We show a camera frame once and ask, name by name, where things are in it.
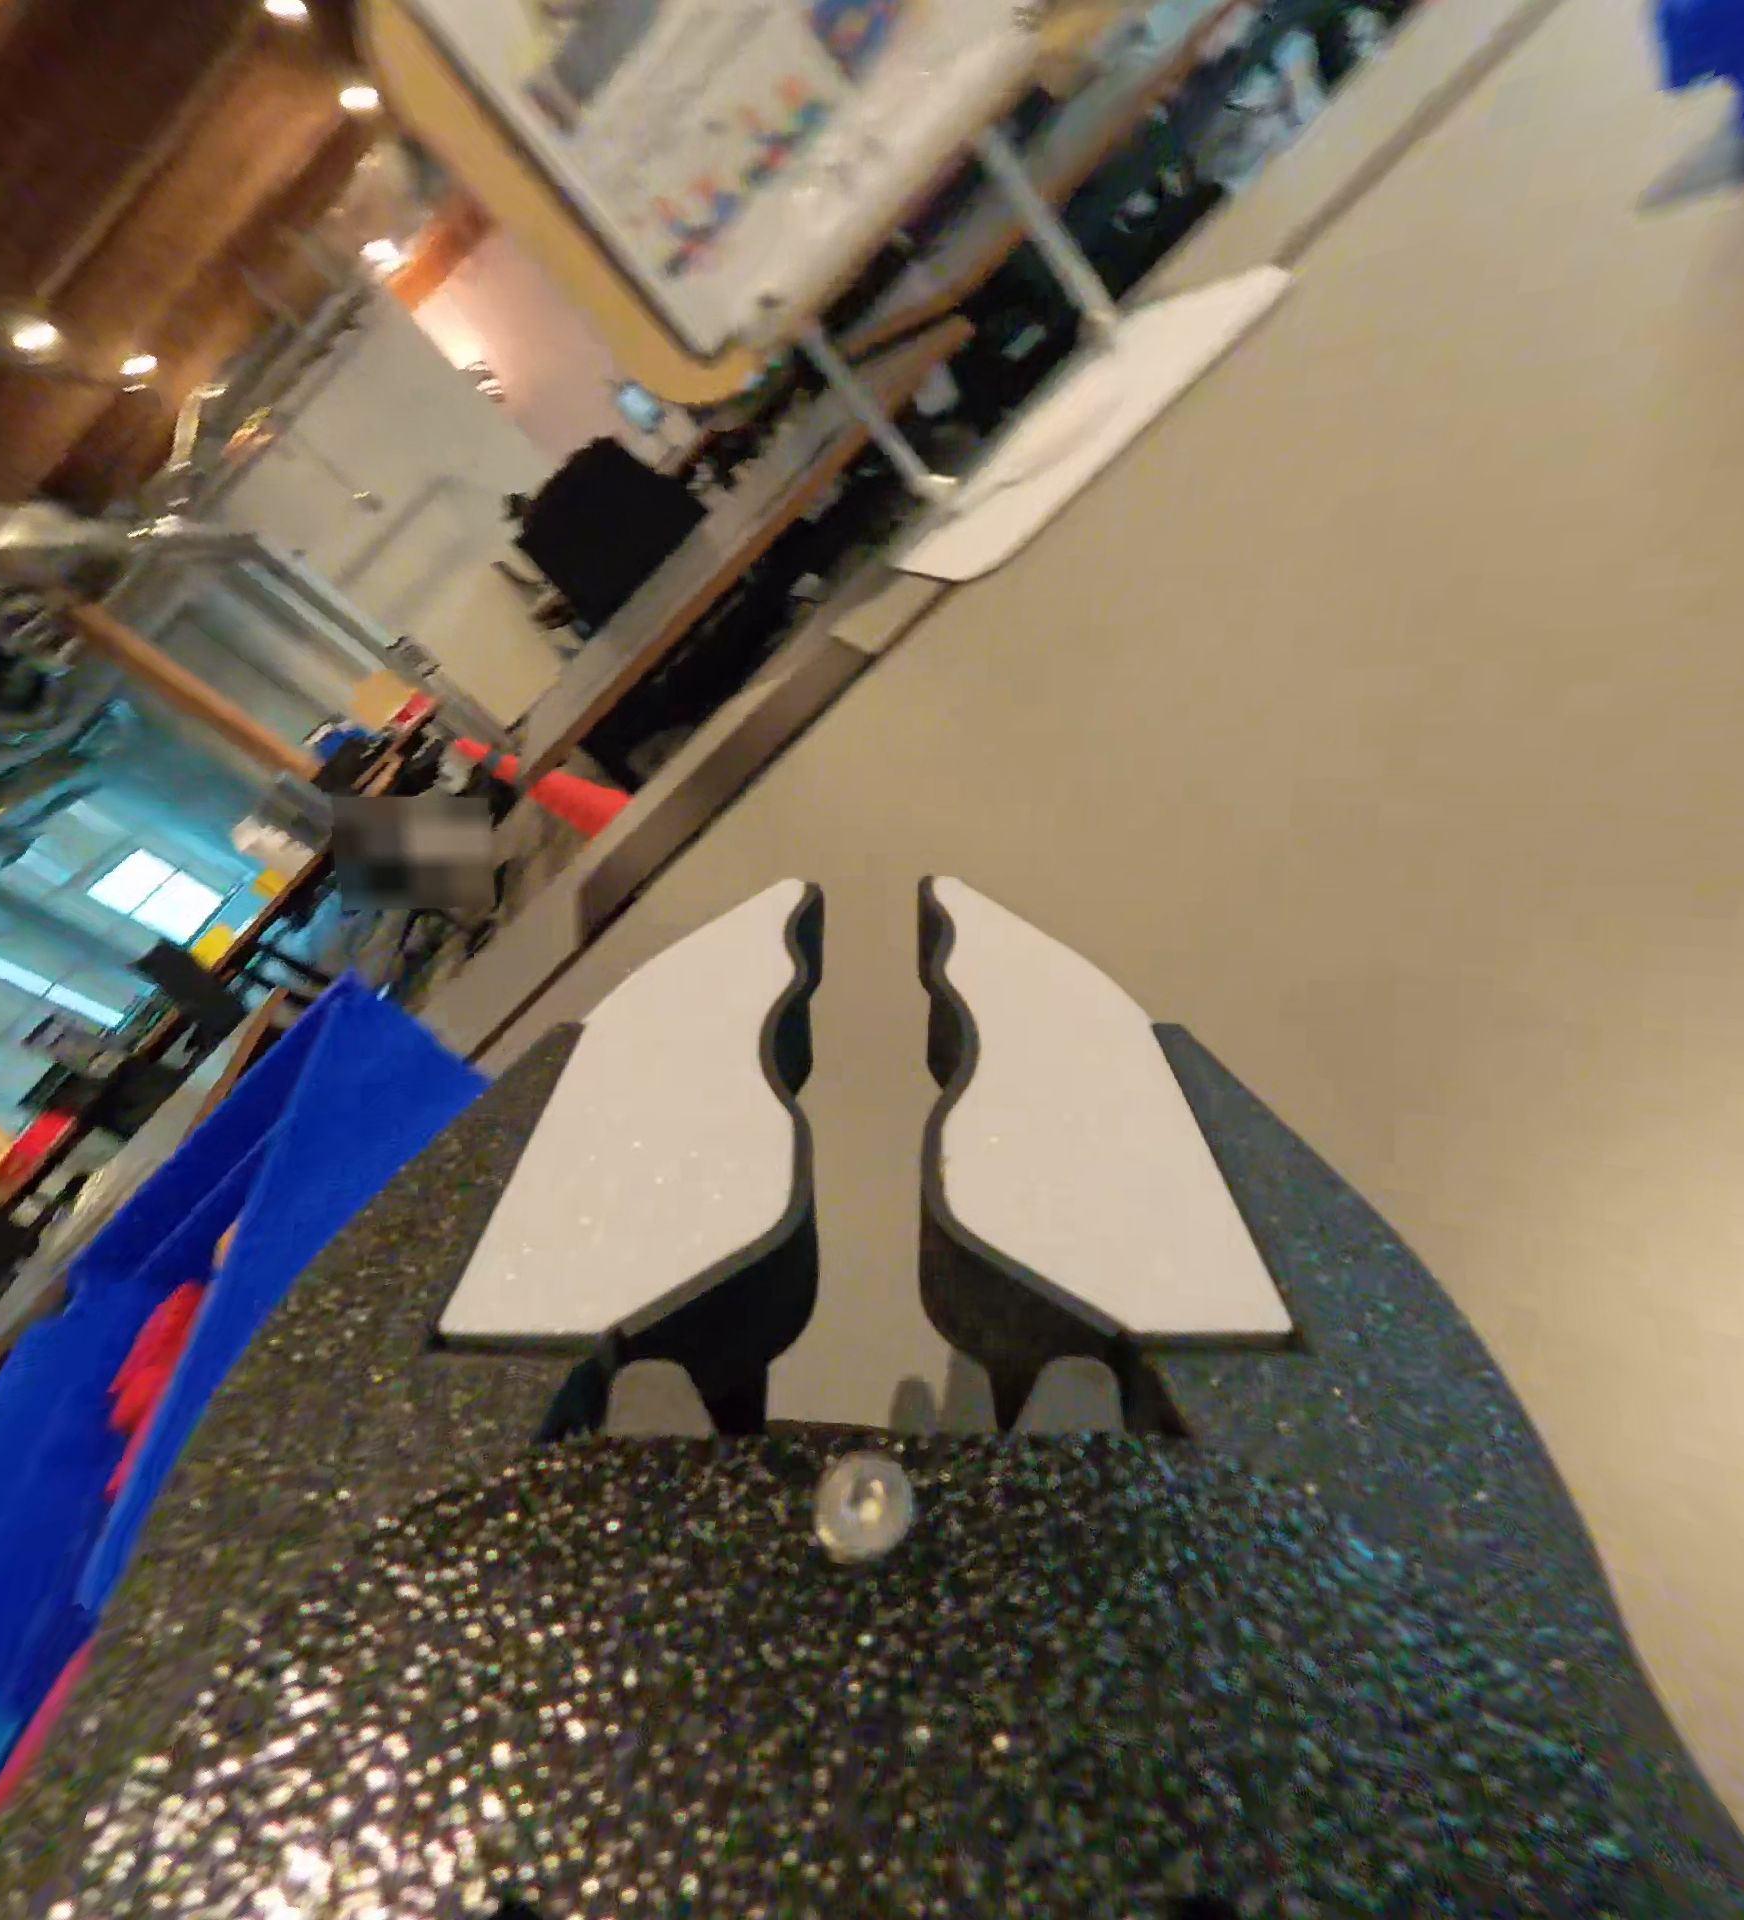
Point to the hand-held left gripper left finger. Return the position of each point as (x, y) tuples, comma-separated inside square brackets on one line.
[(646, 1171)]

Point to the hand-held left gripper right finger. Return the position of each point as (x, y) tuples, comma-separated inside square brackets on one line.
[(1096, 1184)]

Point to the pile of mega blocks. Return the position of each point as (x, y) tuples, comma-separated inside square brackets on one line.
[(155, 1380)]

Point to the orange traffic cone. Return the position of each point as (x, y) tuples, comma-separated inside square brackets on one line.
[(573, 795)]

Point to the brown long table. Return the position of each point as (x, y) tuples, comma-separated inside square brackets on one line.
[(753, 524)]

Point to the whiteboard on stand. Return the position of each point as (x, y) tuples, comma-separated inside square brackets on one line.
[(632, 322)]

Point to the printed instruction poster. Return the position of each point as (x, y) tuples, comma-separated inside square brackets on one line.
[(722, 134)]

